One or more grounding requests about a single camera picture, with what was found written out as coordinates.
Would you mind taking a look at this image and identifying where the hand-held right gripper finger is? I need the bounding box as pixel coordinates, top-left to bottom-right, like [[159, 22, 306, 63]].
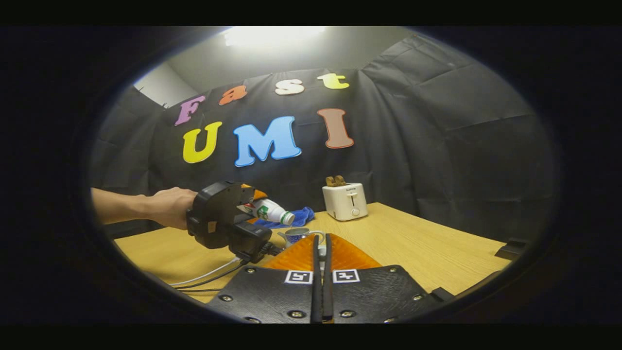
[[207, 233, 323, 324], [322, 233, 440, 324]]

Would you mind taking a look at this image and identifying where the white water bottle green label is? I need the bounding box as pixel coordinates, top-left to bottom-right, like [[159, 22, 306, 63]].
[[237, 198, 295, 226]]

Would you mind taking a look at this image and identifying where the white blue-patterned teacup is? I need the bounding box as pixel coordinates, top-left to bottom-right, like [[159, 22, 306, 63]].
[[278, 227, 325, 246]]

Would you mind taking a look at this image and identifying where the blue towel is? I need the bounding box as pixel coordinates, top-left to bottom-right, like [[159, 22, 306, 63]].
[[253, 207, 315, 229]]

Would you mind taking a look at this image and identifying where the white toaster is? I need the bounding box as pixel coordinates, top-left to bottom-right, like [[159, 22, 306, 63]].
[[322, 183, 368, 221]]

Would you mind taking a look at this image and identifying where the ceiling light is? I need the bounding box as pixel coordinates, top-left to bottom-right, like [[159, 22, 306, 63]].
[[224, 26, 326, 47]]

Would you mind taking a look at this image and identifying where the small black block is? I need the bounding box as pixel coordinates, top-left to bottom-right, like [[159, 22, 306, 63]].
[[495, 238, 528, 261]]

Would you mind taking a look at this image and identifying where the black backdrop cloth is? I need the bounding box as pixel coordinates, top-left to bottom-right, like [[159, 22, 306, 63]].
[[89, 32, 557, 244]]

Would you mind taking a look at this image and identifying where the white cable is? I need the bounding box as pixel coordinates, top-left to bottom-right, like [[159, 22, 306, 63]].
[[170, 257, 242, 287]]

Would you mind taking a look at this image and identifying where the black cable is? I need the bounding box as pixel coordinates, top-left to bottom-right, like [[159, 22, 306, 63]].
[[175, 245, 282, 293]]

